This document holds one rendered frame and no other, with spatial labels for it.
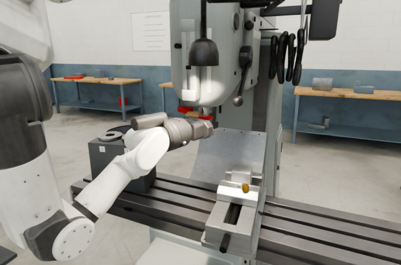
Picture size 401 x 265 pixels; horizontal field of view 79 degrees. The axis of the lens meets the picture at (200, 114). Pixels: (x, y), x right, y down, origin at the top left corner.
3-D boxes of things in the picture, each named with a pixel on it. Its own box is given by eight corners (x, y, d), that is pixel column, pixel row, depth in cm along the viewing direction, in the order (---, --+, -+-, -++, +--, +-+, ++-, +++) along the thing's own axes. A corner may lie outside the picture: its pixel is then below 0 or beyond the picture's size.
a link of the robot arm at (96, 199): (139, 187, 58) (75, 267, 48) (112, 171, 64) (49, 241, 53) (120, 162, 51) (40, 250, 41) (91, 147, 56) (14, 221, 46)
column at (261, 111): (266, 324, 135) (292, 29, 97) (191, 294, 152) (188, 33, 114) (275, 256, 180) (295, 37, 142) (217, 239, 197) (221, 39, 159)
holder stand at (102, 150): (145, 193, 91) (142, 142, 86) (92, 187, 95) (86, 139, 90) (156, 177, 102) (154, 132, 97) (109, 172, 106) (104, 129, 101)
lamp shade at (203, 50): (185, 65, 54) (185, 36, 52) (190, 64, 61) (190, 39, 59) (218, 66, 53) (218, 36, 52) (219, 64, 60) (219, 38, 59)
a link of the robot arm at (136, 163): (174, 143, 63) (141, 185, 56) (154, 139, 69) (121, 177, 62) (162, 125, 60) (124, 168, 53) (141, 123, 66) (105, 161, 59)
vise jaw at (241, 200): (257, 208, 71) (258, 196, 70) (216, 200, 75) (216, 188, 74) (259, 197, 76) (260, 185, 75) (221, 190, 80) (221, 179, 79)
